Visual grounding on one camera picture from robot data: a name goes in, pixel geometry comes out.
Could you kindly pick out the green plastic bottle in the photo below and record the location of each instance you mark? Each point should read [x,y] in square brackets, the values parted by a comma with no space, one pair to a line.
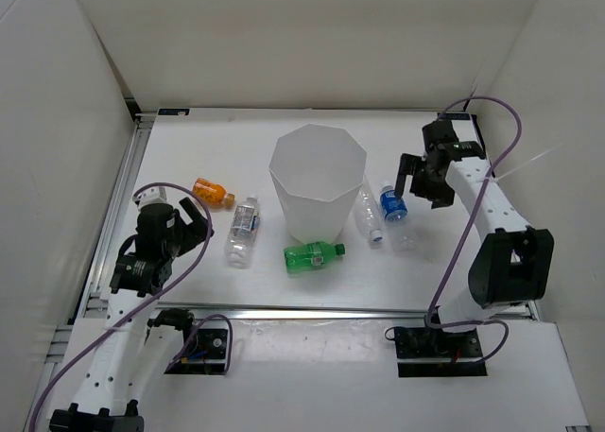
[311,256]

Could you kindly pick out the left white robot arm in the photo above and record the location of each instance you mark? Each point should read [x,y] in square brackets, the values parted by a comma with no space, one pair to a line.
[134,347]

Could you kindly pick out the orange plastic bottle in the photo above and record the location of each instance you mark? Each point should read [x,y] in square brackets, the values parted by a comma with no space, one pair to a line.
[213,194]

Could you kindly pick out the white octagonal plastic bin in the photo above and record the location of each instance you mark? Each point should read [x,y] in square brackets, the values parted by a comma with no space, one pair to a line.
[317,172]

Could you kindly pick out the left aluminium frame rail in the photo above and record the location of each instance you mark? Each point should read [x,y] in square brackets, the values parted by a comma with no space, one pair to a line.
[89,301]

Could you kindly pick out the clear bottle white label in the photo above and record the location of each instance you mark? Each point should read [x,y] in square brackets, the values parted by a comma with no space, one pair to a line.
[242,233]

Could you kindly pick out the clear plastic bottle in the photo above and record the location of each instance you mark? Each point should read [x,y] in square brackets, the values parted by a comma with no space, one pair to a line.
[367,215]

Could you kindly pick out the blue label Pocari bottle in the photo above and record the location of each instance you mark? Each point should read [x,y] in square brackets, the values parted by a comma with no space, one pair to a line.
[395,215]

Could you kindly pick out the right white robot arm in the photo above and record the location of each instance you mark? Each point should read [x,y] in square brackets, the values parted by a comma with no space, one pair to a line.
[513,261]

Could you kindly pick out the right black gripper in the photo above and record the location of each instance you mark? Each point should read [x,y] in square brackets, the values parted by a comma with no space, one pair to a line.
[408,165]

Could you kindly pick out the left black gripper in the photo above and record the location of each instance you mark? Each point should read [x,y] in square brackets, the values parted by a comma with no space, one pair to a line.
[198,220]

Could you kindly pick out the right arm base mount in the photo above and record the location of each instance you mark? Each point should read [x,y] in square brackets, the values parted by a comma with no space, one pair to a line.
[431,353]

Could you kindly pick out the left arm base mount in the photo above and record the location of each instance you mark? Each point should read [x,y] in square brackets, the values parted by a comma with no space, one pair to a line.
[207,348]

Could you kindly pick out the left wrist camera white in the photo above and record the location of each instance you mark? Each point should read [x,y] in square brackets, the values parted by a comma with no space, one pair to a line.
[151,195]

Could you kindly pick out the aluminium front rail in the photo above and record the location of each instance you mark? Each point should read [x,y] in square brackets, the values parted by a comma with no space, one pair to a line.
[233,312]

